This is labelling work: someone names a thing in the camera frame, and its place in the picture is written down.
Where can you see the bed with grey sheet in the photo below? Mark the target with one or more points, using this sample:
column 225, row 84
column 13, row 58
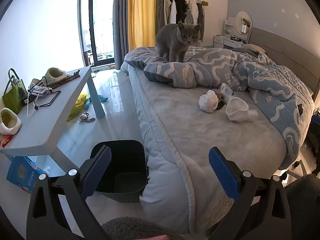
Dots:
column 187, row 130

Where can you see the sliding glass door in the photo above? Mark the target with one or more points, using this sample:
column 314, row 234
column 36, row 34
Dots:
column 100, row 22

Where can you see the red packet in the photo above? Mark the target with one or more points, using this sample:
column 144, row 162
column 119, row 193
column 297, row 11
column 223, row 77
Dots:
column 5, row 141

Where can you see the blue patterned fleece blanket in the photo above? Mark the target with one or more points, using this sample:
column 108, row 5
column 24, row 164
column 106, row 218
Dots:
column 262, row 80

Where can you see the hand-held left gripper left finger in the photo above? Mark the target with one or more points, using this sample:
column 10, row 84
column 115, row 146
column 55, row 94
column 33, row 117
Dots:
column 96, row 172

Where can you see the green bag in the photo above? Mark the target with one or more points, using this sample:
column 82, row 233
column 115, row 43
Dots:
column 13, row 95

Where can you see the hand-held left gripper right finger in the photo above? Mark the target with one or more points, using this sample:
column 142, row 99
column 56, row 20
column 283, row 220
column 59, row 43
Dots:
column 223, row 173

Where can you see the grey fleece garment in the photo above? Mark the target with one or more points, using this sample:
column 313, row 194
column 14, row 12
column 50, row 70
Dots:
column 135, row 227
column 305, row 205

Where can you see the dark wooden sticks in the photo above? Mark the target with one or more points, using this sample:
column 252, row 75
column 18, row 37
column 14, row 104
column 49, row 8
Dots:
column 66, row 80

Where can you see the blue printed package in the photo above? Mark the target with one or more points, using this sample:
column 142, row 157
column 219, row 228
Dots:
column 22, row 175

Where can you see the yellow curtain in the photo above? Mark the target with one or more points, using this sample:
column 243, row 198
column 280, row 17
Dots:
column 141, row 15

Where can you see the white dresser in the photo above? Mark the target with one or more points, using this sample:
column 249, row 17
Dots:
column 225, row 40

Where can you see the clothes rack with clothes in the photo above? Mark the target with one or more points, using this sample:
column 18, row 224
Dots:
column 180, row 7

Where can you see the light blue table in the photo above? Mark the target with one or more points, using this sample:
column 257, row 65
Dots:
column 50, row 120

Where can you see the grey headboard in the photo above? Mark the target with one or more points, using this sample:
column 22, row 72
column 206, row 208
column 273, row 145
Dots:
column 282, row 52

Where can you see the grey curtain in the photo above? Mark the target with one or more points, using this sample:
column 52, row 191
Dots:
column 120, row 22

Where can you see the yellow and black sponge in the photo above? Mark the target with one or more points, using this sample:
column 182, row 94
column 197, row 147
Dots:
column 220, row 102

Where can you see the cream pillow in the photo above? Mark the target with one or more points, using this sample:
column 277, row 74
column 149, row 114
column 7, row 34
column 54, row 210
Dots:
column 255, row 48

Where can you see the black trash bin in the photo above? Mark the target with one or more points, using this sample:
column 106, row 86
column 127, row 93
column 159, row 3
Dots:
column 126, row 160

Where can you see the grey cat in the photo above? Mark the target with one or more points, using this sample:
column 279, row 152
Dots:
column 172, row 40

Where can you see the small card packet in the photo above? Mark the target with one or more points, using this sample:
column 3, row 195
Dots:
column 40, row 90

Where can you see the yellow plastic bag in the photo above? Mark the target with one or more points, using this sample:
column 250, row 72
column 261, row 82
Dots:
column 77, row 105

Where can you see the blue toy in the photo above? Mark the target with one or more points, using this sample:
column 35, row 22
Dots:
column 102, row 98

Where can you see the blue white tissue packet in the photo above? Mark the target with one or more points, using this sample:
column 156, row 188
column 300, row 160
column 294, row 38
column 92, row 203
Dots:
column 226, row 90

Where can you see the round mirror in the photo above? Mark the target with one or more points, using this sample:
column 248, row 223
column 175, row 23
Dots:
column 243, row 21

